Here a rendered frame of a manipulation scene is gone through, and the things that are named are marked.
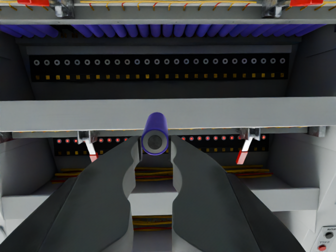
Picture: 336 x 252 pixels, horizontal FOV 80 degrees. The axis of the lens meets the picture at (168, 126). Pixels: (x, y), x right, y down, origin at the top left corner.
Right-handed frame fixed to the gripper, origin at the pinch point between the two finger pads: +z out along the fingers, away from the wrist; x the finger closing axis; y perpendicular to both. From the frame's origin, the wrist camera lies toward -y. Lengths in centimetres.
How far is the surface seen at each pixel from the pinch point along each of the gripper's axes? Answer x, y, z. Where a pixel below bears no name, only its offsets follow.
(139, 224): -7, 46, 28
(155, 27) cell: -0.3, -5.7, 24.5
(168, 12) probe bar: 1.7, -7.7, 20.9
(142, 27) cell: -2.4, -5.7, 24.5
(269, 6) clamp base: 14.0, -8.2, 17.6
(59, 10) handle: -11.5, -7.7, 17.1
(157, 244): -1, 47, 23
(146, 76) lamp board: -2.6, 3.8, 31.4
